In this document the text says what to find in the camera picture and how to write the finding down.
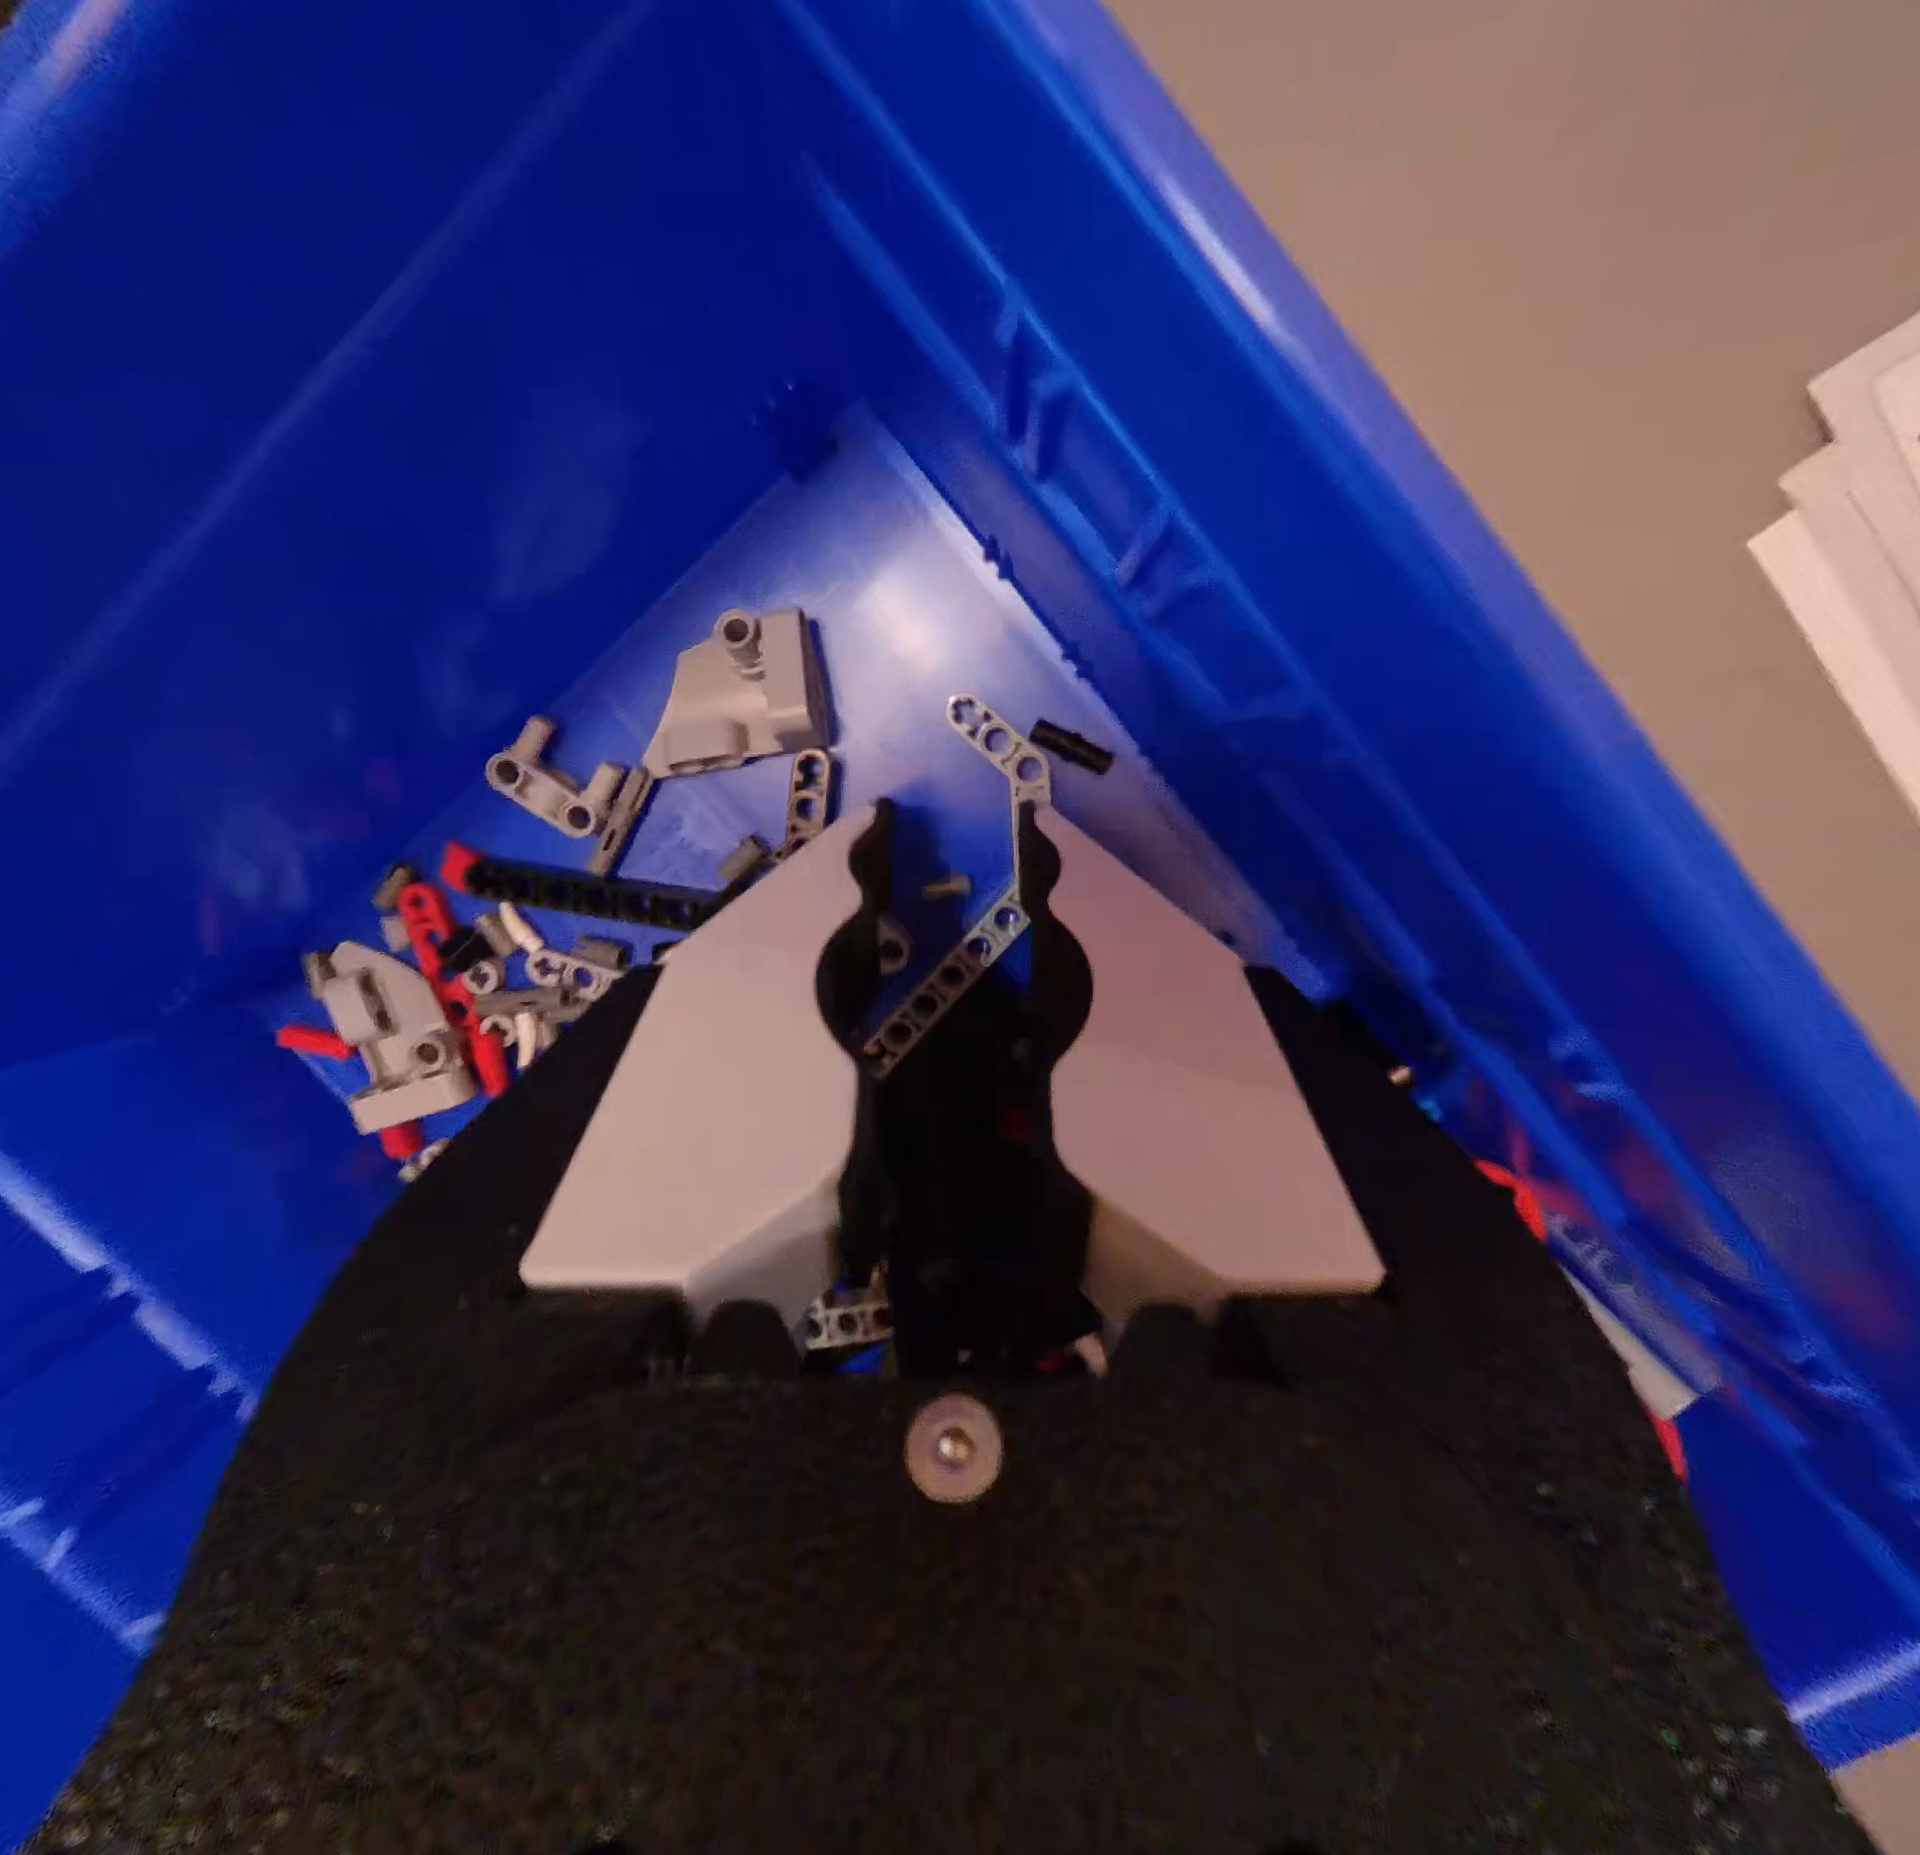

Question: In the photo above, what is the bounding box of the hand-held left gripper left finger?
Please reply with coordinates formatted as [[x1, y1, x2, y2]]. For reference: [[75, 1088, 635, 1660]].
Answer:
[[518, 797, 902, 1338]]

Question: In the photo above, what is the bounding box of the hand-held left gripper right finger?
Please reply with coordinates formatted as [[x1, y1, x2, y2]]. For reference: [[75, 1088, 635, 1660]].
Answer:
[[1022, 801, 1386, 1338]]

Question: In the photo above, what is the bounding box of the building instruction booklet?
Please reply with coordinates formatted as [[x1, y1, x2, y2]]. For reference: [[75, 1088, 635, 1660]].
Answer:
[[1749, 319, 1920, 822]]

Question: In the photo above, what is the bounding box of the pile of toy building parts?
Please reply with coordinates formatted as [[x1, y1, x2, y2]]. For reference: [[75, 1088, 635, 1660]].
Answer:
[[274, 608, 1699, 1482]]

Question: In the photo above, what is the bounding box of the grey curved toy panel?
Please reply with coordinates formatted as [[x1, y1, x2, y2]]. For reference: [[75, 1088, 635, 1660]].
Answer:
[[644, 608, 838, 779]]

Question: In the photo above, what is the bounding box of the long black toy beam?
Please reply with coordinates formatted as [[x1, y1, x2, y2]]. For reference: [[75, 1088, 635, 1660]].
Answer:
[[458, 853, 729, 931]]

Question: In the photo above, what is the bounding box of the blue plastic bin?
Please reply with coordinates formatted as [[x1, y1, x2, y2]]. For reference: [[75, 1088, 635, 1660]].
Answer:
[[0, 0, 1920, 1774]]

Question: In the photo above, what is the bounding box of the grey bent toy beam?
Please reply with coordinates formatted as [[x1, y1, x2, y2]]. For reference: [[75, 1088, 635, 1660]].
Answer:
[[862, 691, 1058, 1080]]

